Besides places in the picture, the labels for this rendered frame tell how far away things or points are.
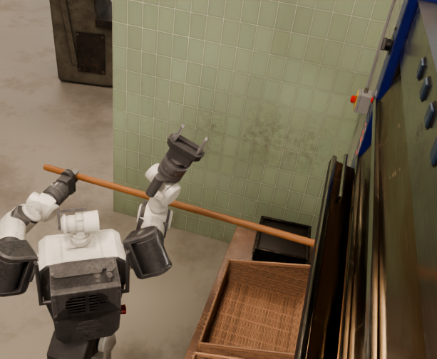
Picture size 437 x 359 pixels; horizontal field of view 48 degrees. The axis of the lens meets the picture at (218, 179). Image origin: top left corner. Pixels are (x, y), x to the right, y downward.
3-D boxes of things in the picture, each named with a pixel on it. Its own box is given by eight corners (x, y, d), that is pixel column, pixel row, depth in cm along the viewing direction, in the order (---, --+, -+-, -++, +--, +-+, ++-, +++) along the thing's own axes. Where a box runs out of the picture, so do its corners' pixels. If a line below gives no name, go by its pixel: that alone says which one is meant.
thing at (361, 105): (366, 107, 265) (372, 90, 259) (366, 115, 256) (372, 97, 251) (353, 104, 266) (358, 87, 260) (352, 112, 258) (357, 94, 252)
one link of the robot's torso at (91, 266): (142, 347, 164) (145, 271, 144) (33, 367, 154) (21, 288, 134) (128, 282, 187) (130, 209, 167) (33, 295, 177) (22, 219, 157)
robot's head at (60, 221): (88, 233, 151) (86, 208, 151) (58, 236, 148) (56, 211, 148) (87, 231, 157) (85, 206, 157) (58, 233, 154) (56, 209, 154)
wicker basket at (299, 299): (314, 303, 256) (326, 264, 241) (301, 399, 211) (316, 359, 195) (224, 278, 264) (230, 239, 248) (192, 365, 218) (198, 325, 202)
